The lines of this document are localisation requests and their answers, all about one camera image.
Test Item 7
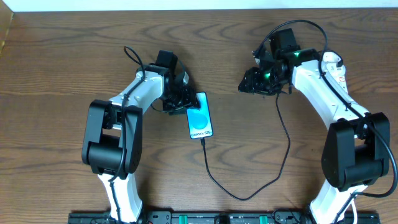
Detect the blue Samsung Galaxy smartphone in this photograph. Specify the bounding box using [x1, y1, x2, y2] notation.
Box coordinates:
[187, 92, 214, 139]

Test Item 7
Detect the black USB charging cable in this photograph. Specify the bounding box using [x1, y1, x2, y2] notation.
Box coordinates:
[200, 49, 345, 202]

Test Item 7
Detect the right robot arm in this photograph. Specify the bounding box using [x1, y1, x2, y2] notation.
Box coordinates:
[238, 29, 397, 223]

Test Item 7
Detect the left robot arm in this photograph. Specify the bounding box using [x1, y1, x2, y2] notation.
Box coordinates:
[81, 46, 200, 223]

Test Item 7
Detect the white charger plug adapter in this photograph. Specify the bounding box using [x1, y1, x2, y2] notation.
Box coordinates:
[323, 50, 343, 68]

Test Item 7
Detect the white power strip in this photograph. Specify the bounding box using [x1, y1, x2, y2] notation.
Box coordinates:
[334, 65, 348, 93]

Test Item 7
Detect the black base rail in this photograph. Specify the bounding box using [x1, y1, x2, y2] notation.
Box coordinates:
[67, 210, 381, 224]

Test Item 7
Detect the white power strip cord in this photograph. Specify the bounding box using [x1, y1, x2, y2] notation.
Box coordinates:
[349, 198, 358, 224]

